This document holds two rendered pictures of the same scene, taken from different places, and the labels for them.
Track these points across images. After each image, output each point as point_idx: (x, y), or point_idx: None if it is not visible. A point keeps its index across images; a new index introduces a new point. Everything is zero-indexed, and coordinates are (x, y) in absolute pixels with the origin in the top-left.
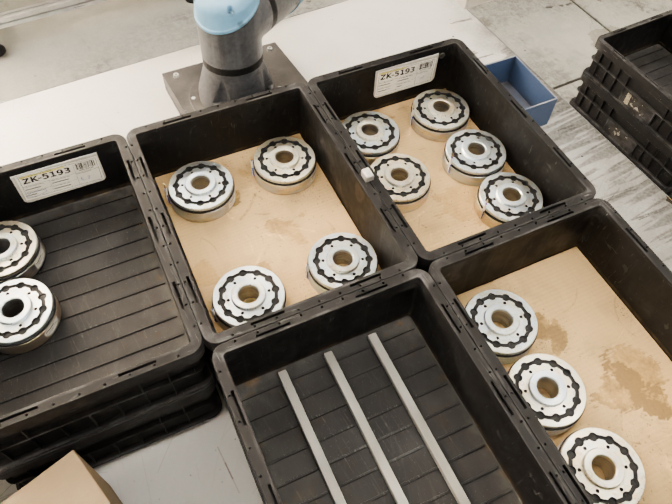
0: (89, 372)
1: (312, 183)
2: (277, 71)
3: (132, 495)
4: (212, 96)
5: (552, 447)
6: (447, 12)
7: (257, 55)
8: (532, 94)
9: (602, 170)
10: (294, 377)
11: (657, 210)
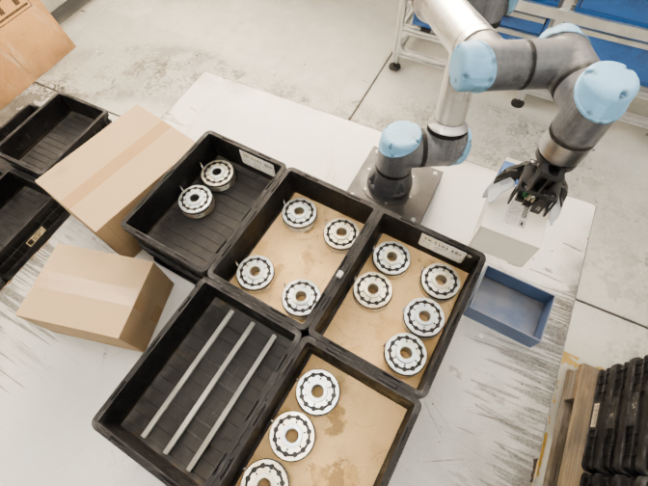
0: (191, 242)
1: (343, 254)
2: (421, 187)
3: (175, 294)
4: (369, 175)
5: (239, 448)
6: (571, 234)
7: (398, 175)
8: (540, 325)
9: (521, 403)
10: (234, 317)
11: (518, 456)
